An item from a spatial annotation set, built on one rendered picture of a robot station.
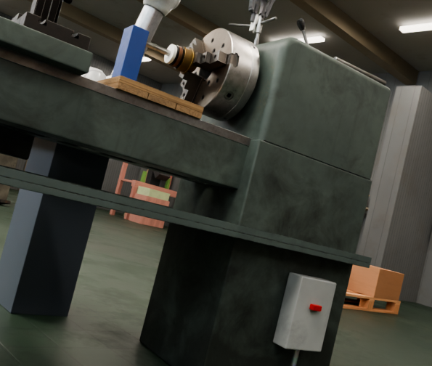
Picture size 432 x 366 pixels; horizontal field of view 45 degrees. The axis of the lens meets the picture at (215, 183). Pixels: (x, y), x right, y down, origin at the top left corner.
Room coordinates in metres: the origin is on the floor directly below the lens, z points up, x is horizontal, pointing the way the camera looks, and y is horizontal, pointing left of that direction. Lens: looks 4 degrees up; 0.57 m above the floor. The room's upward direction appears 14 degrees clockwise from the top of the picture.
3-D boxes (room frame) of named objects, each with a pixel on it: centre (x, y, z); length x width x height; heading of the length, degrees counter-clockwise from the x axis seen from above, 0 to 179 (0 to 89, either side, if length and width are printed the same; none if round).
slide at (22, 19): (1.56, 0.63, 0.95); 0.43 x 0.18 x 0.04; 33
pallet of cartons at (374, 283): (5.78, -1.61, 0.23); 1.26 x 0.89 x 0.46; 134
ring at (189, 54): (1.81, 0.22, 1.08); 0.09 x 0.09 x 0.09; 33
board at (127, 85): (1.74, 0.32, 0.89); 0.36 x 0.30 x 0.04; 33
